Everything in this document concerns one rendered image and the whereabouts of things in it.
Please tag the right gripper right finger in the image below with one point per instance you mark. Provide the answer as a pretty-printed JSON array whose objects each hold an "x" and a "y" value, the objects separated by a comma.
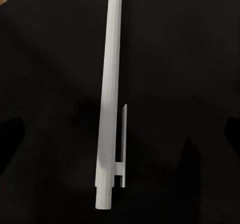
[{"x": 232, "y": 133}]

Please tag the pen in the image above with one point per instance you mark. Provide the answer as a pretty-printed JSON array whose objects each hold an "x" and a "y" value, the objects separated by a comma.
[{"x": 106, "y": 167}]

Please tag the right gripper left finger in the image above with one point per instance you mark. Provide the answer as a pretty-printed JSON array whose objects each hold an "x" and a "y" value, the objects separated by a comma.
[{"x": 12, "y": 133}]

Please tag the desk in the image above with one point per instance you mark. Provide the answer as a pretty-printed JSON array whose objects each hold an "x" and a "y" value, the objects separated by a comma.
[{"x": 179, "y": 74}]

